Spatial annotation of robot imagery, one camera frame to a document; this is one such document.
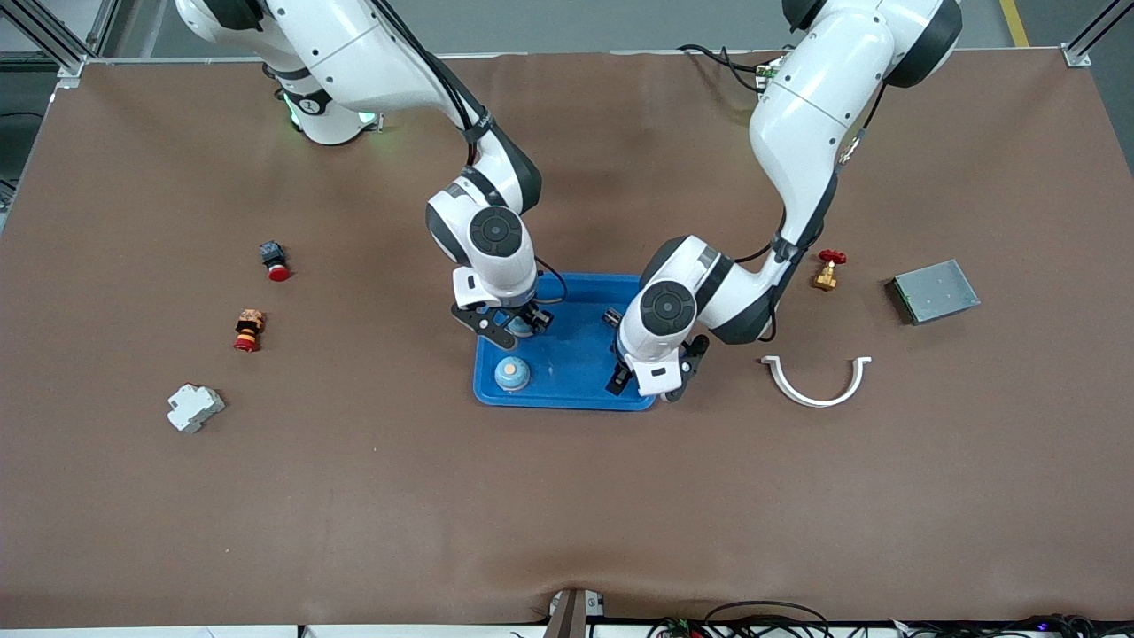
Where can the black switch red button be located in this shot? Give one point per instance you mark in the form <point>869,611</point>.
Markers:
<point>275,260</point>

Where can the white semicircular pipe clamp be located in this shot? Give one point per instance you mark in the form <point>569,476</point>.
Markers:
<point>816,401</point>

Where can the metal mount post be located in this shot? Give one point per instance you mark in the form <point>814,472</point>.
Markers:
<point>571,616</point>

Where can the blue plastic tray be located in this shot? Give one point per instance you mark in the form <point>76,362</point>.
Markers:
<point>567,372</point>

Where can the white circuit breaker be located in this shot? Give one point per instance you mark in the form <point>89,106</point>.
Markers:
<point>193,408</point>

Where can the silver metal power supply box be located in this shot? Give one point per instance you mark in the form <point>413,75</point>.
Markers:
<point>935,292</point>

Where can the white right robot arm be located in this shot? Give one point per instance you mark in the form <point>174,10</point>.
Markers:
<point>354,44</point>

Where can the red yellow push button switch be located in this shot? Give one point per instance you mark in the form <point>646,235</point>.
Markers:
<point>248,330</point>

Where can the brass valve red handwheel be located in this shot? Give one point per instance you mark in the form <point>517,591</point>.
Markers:
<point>826,279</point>

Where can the blue desk bell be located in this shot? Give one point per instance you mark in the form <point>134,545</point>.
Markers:
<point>520,328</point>
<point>512,372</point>

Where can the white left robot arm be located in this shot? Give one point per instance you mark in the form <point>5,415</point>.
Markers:
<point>815,106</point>

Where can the brown table mat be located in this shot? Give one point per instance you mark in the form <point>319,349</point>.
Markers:
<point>567,496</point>

